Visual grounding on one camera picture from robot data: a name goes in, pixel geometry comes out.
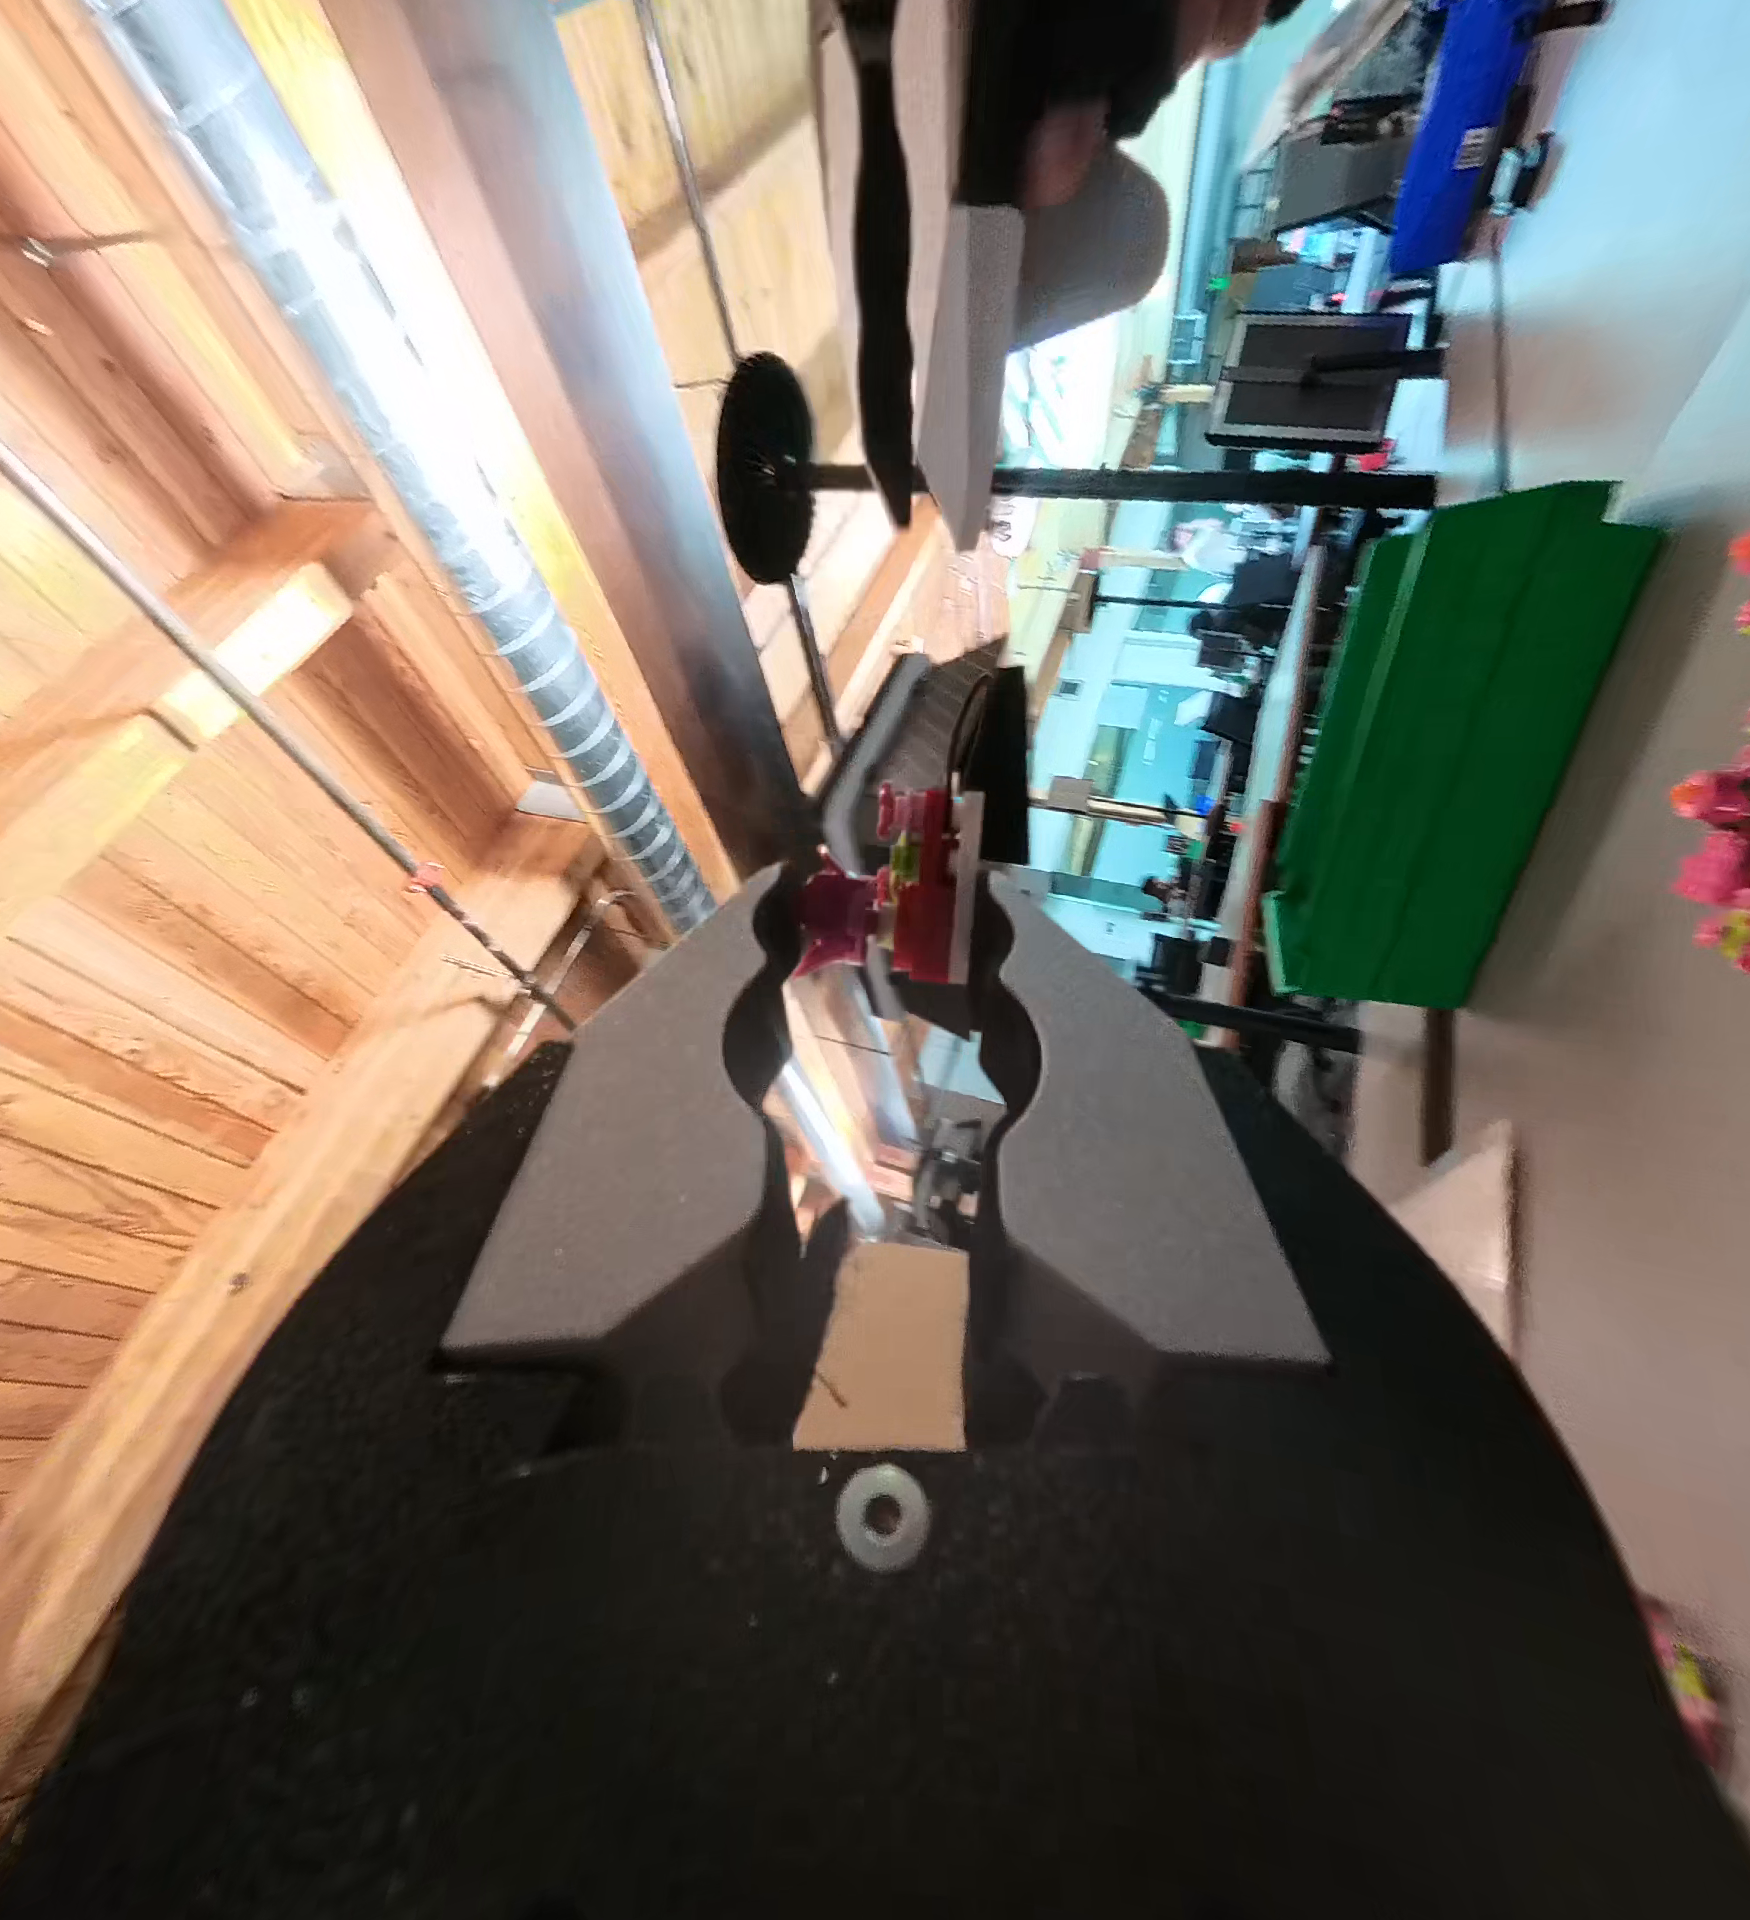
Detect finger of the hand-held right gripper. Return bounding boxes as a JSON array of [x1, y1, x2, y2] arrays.
[[816, 0, 1025, 552]]

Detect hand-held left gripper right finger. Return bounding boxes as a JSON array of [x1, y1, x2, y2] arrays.
[[987, 870, 1335, 1379]]

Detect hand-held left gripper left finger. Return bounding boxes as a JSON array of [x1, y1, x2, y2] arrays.
[[441, 857, 817, 1350]]

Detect pink flower lego piece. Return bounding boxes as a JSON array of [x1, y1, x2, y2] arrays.
[[796, 775, 990, 1000]]

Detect small pink lego piece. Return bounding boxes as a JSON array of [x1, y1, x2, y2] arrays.
[[1637, 1593, 1738, 1777]]

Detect person's right hand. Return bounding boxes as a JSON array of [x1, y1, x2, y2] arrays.
[[1025, 106, 1120, 213]]

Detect black standing fan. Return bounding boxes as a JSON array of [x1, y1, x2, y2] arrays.
[[716, 350, 1430, 590]]

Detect black monitor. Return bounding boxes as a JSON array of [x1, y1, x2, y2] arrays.
[[1209, 308, 1420, 452]]

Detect dark grey device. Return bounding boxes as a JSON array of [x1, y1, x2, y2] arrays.
[[816, 649, 1042, 1038]]

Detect silver ventilation duct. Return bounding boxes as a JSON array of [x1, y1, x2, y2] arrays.
[[87, 0, 720, 933]]

